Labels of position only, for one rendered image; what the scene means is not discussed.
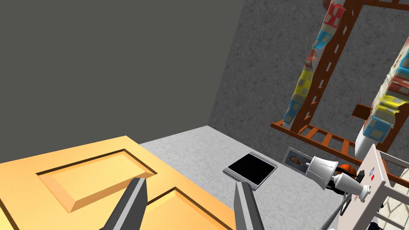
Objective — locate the white side table with lamp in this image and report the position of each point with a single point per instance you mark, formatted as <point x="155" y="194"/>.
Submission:
<point x="367" y="188"/>

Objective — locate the black window with grey frame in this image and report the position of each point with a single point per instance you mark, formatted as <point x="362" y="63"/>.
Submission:
<point x="251" y="168"/>

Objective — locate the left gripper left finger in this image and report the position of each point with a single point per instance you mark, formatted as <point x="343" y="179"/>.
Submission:
<point x="127" y="207"/>

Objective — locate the brown bed with patchwork quilt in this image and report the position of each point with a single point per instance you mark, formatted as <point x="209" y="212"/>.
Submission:
<point x="332" y="80"/>

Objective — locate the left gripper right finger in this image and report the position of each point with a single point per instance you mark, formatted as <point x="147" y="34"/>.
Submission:
<point x="245" y="207"/>

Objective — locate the yellow panelled door leaf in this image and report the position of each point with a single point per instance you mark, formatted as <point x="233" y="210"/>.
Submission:
<point x="96" y="188"/>

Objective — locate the framed portrait picture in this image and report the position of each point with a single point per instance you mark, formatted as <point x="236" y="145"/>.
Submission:
<point x="297" y="159"/>

